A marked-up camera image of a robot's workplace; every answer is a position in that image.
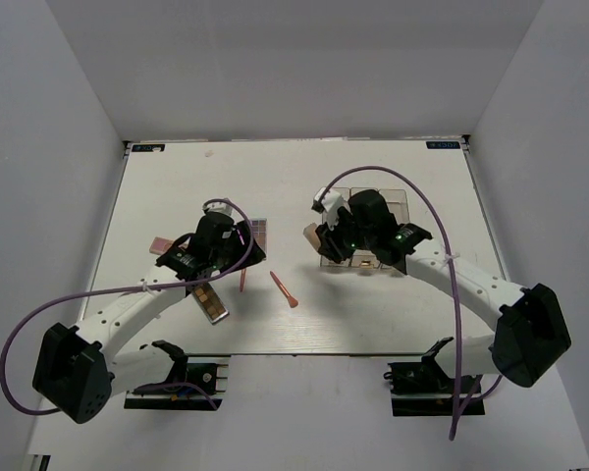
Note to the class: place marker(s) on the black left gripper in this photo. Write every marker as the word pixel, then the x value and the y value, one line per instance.
pixel 247 235

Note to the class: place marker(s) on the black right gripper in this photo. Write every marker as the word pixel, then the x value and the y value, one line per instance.
pixel 329 236

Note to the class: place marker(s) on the square foundation bottle black pump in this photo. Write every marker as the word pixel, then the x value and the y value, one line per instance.
pixel 309 232

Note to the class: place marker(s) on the long clear eyeshadow palette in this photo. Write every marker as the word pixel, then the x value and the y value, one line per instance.
pixel 259 230

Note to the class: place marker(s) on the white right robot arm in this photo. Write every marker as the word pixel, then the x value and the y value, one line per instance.
pixel 528 331

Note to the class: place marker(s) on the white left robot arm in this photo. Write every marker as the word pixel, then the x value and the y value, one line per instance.
pixel 80 368

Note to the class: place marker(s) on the round pink makeup brush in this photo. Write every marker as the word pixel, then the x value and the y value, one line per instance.
pixel 291 300

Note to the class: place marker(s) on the black-cased brown eyeshadow palette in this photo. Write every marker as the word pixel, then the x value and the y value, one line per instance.
pixel 210 303

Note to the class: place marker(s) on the clear three-compartment organizer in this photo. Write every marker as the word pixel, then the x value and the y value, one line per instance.
pixel 365 260

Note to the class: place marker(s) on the glitter eyeshadow palette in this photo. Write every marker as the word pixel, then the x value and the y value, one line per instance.
pixel 160 245

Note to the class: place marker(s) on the blue right corner label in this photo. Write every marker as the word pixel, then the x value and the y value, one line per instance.
pixel 442 144

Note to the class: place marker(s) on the blue corner label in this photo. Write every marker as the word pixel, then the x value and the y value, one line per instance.
pixel 154 147
pixel 442 144

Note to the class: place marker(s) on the blue left corner label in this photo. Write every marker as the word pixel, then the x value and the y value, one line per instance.
pixel 154 147

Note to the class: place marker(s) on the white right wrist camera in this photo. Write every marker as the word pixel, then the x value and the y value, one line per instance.
pixel 327 202

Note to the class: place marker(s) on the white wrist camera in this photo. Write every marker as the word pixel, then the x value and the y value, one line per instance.
pixel 327 202
pixel 222 206

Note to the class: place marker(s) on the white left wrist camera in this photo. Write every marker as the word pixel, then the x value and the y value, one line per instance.
pixel 222 206

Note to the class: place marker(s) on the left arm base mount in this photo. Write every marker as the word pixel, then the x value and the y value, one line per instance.
pixel 193 383

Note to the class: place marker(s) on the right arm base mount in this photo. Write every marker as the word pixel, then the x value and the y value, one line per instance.
pixel 425 387

